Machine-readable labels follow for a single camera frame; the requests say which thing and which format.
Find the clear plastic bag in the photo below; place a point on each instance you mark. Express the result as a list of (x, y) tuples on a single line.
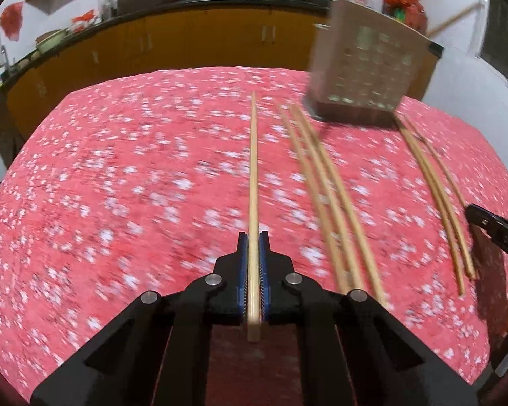
[(108, 5)]

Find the black kitchen countertop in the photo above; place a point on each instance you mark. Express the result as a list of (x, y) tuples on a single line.
[(220, 2)]

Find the brown lower kitchen cabinets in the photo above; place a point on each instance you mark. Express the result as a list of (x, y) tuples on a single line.
[(194, 38)]

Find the barred window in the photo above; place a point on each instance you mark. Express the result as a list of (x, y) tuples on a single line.
[(506, 29)]

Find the red bag of bottles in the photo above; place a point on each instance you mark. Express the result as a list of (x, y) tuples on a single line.
[(406, 6)]

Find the green basin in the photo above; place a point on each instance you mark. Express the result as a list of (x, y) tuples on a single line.
[(51, 41)]

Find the red floral tablecloth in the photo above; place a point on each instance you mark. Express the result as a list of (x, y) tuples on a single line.
[(110, 198)]

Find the hanging red plastic bag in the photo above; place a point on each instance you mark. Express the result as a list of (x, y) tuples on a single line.
[(12, 21)]

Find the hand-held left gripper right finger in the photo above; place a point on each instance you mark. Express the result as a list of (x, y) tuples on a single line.
[(265, 277)]

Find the beige perforated utensil holder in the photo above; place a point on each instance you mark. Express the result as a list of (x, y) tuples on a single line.
[(364, 72)]

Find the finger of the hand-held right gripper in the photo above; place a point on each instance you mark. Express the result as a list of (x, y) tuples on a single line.
[(497, 230)]

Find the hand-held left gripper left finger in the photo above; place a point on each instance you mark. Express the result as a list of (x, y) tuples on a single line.
[(242, 277)]

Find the metal faucet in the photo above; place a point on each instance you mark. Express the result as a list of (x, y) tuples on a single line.
[(3, 53)]

